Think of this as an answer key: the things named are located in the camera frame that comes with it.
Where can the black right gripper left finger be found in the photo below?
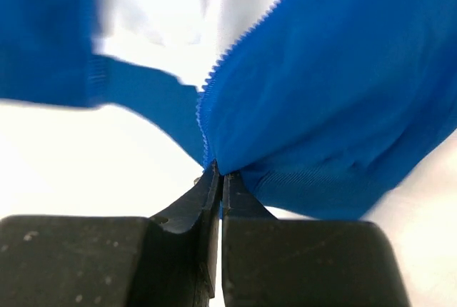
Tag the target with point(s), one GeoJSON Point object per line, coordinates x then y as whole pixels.
{"type": "Point", "coordinates": [168, 259]}

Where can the blue white red jacket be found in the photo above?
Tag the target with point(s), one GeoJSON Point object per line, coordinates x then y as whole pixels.
{"type": "Point", "coordinates": [322, 106]}

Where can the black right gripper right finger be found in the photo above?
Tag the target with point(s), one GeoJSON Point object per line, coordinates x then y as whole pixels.
{"type": "Point", "coordinates": [267, 261]}

